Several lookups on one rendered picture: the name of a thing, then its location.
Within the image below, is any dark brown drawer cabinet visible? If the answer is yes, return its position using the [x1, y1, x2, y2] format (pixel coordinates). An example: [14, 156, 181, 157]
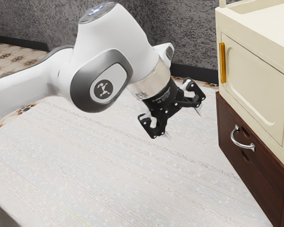
[215, 91, 284, 227]

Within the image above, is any cream box with lid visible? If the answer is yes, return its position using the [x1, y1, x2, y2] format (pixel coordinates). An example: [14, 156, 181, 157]
[214, 0, 284, 173]

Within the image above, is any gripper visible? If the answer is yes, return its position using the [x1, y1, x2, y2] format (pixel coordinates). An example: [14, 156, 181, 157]
[137, 78, 206, 140]

